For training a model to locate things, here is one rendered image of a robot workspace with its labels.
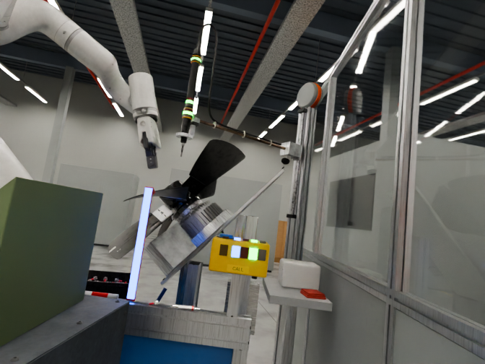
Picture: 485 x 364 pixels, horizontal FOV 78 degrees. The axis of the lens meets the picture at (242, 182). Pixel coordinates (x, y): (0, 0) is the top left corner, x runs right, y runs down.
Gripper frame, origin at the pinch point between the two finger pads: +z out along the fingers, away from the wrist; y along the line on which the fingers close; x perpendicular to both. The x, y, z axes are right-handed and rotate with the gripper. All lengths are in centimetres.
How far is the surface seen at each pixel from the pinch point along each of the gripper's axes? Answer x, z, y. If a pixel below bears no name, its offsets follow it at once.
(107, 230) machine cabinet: 333, -3, 663
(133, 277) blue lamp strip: 6.2, 35.5, -12.9
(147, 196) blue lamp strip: -0.8, 13.0, -12.6
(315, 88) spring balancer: -79, -39, 59
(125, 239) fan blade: 21.8, 24.6, 22.5
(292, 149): -59, -7, 56
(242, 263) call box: -25.8, 36.1, -17.8
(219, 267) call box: -19.3, 36.1, -18.0
